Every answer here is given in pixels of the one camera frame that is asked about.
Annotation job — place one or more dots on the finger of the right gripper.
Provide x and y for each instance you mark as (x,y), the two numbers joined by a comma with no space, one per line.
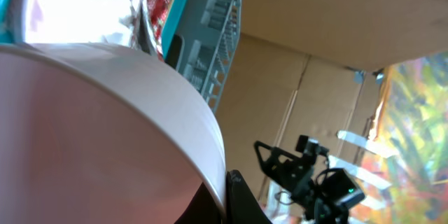
(268,158)

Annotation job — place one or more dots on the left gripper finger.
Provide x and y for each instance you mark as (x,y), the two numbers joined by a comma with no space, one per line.
(241,205)

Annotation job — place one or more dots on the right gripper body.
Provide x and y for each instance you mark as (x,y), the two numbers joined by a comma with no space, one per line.
(290,171)

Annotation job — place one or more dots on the small pink plate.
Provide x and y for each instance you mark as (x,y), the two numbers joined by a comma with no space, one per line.
(96,133)

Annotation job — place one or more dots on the red snack wrapper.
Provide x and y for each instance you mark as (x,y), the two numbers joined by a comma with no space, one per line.
(151,17)

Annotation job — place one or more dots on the large white plate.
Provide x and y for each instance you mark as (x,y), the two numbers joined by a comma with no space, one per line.
(74,21)

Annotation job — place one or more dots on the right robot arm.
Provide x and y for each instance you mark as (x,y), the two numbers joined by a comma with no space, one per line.
(325,194)

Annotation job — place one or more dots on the grey dishwasher rack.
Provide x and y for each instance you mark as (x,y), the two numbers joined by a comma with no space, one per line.
(210,30)

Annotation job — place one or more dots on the teal serving tray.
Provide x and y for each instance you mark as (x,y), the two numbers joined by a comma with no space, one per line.
(173,19)

